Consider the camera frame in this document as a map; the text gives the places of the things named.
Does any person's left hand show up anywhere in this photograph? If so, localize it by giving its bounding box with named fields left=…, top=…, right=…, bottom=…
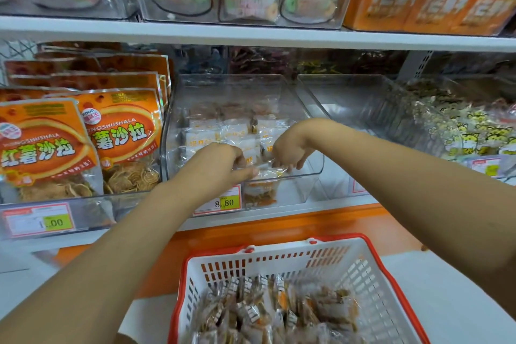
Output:
left=173, top=142, right=257, bottom=207

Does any person's right hand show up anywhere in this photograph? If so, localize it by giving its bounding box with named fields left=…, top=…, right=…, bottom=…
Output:
left=273, top=118, right=340, bottom=171

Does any white red-rimmed shopping basket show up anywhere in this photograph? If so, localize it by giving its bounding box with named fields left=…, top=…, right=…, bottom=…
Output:
left=168, top=232, right=431, bottom=344

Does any white snack shelf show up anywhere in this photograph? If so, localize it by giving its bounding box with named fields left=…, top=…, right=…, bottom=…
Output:
left=0, top=0, right=516, bottom=252

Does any pile of small brown snacks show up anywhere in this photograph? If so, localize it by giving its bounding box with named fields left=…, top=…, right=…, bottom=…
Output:
left=193, top=274, right=364, bottom=344

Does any stack of orange packets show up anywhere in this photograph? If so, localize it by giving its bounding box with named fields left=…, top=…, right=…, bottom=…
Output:
left=0, top=41, right=172, bottom=202

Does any person's right forearm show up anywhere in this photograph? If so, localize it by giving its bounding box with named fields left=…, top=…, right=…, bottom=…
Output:
left=310, top=118, right=516, bottom=317

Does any person's left forearm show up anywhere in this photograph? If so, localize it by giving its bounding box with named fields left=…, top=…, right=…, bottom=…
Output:
left=0, top=182, right=203, bottom=344

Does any orange shelf base panel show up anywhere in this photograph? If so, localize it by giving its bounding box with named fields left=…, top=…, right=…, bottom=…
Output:
left=52, top=204, right=428, bottom=300

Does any orange label snack bag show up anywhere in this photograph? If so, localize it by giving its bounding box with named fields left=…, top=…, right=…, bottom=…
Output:
left=451, top=0, right=516, bottom=37
left=345, top=0, right=424, bottom=32
left=403, top=0, right=477, bottom=34

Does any white yellow price tag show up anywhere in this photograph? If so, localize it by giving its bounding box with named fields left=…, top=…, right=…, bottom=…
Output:
left=2, top=203, right=77, bottom=238
left=468, top=154, right=505, bottom=178
left=348, top=178, right=372, bottom=196
left=193, top=185, right=243, bottom=217

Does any white wire mesh panel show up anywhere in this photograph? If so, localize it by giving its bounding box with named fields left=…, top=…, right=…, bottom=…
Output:
left=0, top=40, right=41, bottom=67

